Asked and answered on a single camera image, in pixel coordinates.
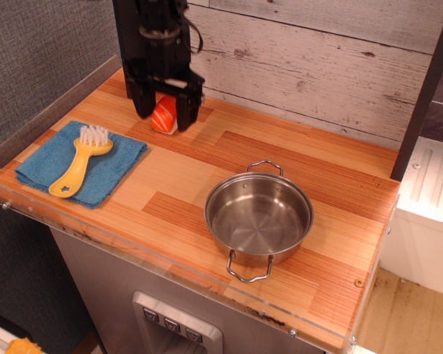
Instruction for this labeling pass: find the dark vertical post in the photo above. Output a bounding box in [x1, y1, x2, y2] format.
[390, 27, 443, 181]

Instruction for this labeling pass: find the white cabinet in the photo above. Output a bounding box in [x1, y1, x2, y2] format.
[380, 137, 443, 293]

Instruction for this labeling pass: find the silver dispenser panel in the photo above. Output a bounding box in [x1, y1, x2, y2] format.
[132, 291, 224, 353]

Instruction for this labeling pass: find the clear acrylic edge guard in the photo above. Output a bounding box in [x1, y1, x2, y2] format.
[0, 175, 399, 353]

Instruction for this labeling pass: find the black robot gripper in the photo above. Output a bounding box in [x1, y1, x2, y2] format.
[124, 25, 205, 131]

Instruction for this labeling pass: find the orange salmon sushi toy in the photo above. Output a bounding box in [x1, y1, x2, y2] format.
[151, 95, 178, 135]

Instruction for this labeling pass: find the yellow dish brush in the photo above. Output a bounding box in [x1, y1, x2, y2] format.
[48, 125, 114, 198]

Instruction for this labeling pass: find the yellow object at corner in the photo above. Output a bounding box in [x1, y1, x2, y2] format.
[4, 338, 44, 354]

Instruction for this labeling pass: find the stainless steel pot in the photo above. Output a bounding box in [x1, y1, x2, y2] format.
[204, 161, 315, 283]

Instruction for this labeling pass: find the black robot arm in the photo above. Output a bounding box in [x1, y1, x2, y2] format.
[113, 1, 205, 131]

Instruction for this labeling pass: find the black cable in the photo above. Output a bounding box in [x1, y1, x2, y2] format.
[179, 0, 205, 55]

